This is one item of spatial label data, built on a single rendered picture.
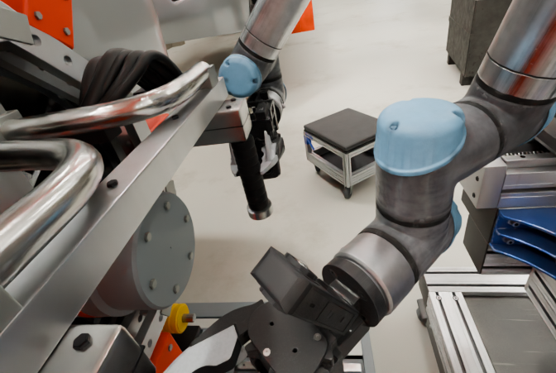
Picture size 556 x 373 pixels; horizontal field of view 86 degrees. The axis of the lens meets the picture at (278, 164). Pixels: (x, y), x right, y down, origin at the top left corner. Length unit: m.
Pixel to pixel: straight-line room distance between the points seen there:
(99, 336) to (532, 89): 0.38
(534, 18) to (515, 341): 0.87
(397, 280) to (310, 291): 0.13
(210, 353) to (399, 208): 0.21
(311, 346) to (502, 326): 0.85
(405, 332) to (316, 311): 1.03
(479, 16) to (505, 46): 2.68
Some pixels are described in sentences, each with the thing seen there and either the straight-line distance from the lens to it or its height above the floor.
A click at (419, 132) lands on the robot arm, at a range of 0.27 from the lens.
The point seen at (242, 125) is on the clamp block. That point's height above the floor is 0.93.
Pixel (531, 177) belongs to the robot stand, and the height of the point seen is 0.75.
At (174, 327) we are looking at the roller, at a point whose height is 0.52.
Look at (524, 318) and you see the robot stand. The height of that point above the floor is 0.21.
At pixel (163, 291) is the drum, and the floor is 0.83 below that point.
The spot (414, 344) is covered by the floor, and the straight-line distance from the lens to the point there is 1.24.
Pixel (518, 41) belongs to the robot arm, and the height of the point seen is 1.00.
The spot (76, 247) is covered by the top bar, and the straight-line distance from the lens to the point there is 0.21.
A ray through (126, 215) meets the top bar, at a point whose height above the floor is 0.97.
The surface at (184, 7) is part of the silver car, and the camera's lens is 2.81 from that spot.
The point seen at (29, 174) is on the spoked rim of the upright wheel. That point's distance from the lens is 0.57.
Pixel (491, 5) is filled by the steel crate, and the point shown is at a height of 0.65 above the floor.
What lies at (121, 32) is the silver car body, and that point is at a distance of 1.03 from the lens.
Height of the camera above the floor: 1.08
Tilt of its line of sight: 31 degrees down
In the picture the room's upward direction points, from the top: 11 degrees counter-clockwise
